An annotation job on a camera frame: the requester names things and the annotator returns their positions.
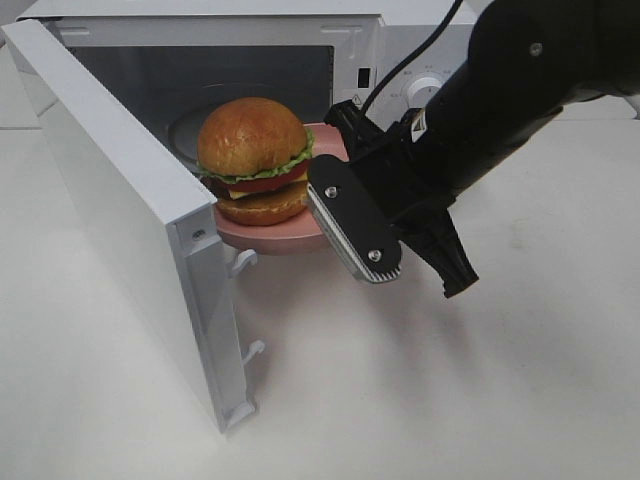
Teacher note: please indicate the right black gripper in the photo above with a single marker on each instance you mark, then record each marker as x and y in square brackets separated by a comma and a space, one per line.
[415, 208]

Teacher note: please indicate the pink round plate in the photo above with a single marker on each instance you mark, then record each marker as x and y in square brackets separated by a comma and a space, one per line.
[299, 234]

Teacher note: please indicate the toy burger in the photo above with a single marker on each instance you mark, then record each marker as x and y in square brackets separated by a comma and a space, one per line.
[253, 153]

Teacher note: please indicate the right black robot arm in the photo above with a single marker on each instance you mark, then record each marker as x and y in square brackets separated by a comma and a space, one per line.
[526, 61]

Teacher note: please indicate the upper white power knob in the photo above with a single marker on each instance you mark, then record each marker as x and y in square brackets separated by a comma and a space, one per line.
[421, 89]

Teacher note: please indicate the white microwave oven body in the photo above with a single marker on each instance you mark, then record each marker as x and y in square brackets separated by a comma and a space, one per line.
[160, 59]

